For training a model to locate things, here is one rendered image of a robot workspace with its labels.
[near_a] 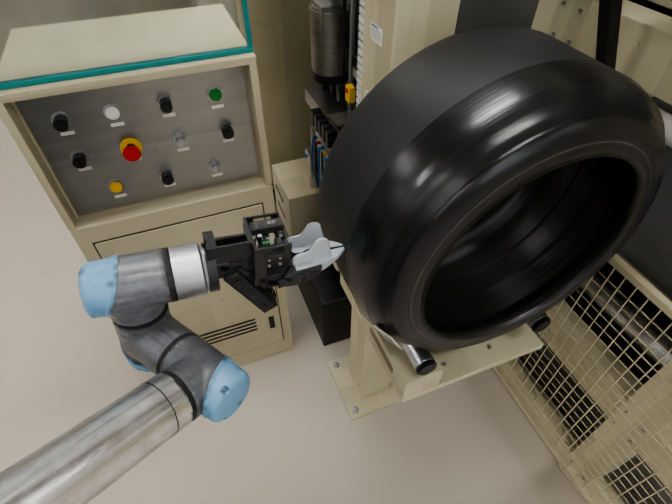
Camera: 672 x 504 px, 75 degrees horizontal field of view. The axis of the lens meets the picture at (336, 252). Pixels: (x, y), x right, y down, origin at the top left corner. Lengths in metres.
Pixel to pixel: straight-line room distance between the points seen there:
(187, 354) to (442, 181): 0.40
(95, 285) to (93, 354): 1.62
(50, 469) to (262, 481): 1.29
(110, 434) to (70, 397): 1.60
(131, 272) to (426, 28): 0.63
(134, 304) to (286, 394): 1.33
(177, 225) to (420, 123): 0.88
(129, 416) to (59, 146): 0.82
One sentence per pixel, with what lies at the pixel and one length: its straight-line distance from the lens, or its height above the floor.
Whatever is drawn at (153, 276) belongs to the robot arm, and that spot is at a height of 1.26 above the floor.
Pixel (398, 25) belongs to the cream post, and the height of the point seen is 1.41.
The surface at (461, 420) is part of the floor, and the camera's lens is 1.90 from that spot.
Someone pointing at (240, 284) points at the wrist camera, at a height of 1.20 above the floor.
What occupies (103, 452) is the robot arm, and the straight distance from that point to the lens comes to 0.55.
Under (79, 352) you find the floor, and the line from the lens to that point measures 2.27.
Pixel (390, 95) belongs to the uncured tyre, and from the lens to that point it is 0.68.
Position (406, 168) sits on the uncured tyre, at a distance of 0.59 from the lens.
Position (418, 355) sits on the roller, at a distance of 0.91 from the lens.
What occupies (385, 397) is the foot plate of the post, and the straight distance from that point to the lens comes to 1.87.
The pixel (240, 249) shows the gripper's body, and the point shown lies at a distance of 0.61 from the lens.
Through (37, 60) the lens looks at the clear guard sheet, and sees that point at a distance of 1.14.
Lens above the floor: 1.69
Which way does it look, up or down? 46 degrees down
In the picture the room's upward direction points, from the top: straight up
